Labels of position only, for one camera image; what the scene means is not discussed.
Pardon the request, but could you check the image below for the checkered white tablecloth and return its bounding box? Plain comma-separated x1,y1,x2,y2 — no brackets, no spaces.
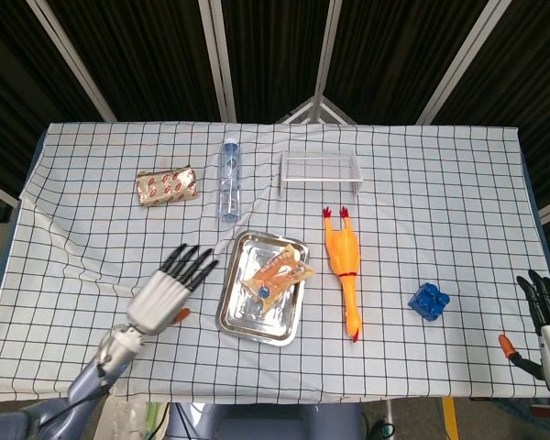
0,119,550,405

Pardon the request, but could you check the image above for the orange snack packet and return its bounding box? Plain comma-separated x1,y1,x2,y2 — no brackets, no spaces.
240,243,316,316

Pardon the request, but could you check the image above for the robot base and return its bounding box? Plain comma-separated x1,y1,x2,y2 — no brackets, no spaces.
164,401,369,440

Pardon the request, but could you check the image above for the clear plastic water bottle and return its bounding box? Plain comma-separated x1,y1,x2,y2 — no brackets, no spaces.
216,137,242,224

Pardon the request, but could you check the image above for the stainless steel tray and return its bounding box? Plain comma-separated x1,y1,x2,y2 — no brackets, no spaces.
215,229,311,347

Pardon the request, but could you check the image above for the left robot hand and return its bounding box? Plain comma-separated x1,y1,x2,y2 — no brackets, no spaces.
126,244,220,335

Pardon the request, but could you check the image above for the gold red-printed snack package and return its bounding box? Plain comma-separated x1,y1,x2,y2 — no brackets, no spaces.
135,166,201,208

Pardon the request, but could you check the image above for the orange rubber chicken toy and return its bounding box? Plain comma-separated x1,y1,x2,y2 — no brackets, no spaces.
321,206,364,344

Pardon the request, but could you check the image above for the blue building block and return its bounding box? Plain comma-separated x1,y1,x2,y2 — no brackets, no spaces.
408,282,451,323

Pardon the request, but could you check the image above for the white wire rack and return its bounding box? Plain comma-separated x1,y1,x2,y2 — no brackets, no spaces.
279,151,365,196

